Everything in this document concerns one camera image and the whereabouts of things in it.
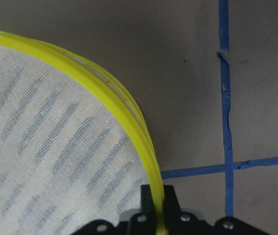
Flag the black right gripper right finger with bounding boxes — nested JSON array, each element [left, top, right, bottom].
[[164, 185, 181, 235]]

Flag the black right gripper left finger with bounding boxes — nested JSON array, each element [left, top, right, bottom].
[[127, 185, 156, 235]]

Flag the yellow rimmed top steamer layer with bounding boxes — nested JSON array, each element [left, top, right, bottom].
[[0, 27, 170, 235]]

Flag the yellow rimmed steamer layer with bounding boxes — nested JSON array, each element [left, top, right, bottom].
[[54, 46, 156, 161], [0, 27, 170, 235]]

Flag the white mesh steamer liner cloth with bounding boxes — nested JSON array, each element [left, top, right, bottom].
[[0, 42, 147, 235]]

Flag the yellow rimmed bottom steamer layer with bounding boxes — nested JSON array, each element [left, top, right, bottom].
[[54, 46, 156, 161]]

